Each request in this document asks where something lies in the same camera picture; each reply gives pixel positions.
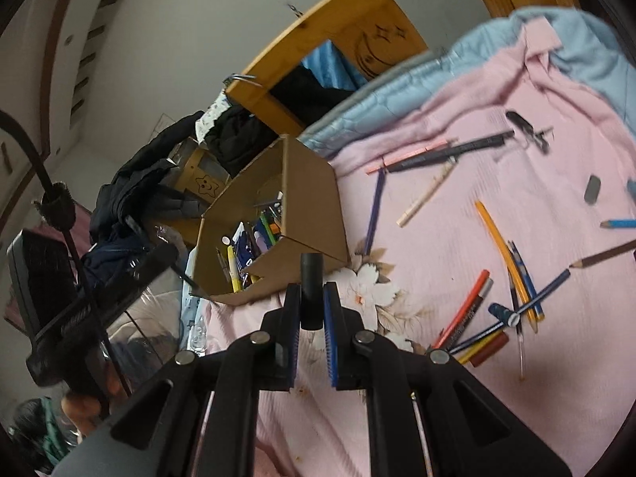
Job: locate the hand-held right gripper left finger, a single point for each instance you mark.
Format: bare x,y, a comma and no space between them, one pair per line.
293,353

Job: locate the clear plastic bag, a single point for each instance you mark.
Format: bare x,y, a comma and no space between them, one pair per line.
149,308

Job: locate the light blue pencil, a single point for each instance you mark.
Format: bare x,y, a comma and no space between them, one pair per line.
621,223

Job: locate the metal hook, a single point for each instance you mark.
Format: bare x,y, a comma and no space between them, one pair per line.
238,78

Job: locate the brown crayon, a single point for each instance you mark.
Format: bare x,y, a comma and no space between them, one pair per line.
497,345

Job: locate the blue cloth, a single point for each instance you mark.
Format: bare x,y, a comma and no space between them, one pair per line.
328,67

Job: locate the heap of assorted stationery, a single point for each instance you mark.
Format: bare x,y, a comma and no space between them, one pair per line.
243,253

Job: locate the white patterned cloth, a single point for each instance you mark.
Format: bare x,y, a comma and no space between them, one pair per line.
213,114

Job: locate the yellow pencil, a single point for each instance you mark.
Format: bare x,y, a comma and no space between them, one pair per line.
474,350

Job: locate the short blue pencil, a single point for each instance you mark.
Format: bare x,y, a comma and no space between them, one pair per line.
525,280

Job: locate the thin black pen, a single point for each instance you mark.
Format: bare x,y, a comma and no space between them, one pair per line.
520,353

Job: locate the grey black marker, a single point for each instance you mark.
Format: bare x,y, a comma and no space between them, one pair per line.
480,298

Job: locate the dark and green object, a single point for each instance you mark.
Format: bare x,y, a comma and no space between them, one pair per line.
35,432

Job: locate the dark navy jacket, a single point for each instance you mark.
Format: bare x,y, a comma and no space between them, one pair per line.
129,184

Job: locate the cardboard box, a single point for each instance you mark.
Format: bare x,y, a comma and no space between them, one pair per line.
313,198

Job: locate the red marker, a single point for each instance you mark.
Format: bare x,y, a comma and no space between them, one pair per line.
460,309

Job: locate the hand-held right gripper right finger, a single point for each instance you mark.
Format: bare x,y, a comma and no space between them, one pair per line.
332,348

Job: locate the beige pencil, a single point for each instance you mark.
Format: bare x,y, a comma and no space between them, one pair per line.
426,194

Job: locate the pink floral blanket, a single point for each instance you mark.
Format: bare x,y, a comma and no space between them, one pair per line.
447,238

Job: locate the purple pencil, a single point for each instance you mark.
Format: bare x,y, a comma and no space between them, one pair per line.
375,208

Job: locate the short blue marker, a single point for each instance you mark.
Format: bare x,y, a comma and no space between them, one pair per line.
498,310

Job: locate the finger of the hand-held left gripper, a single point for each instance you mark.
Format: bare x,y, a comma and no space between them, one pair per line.
186,278

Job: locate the long dark blue pencil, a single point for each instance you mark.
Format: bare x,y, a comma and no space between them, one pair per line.
546,286

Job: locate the white slatted vent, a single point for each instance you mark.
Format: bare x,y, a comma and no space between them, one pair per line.
84,84

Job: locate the grey eraser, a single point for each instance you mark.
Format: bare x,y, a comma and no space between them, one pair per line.
592,189

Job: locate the person's left hand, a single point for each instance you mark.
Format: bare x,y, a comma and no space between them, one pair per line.
87,410

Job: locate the pink pencil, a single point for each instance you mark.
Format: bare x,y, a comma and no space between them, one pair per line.
412,156

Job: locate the brown pencil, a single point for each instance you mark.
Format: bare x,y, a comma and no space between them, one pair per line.
606,254

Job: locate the light blue quilt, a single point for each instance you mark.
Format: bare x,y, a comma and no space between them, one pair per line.
387,94

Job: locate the orange pencil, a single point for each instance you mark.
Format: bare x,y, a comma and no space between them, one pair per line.
504,263

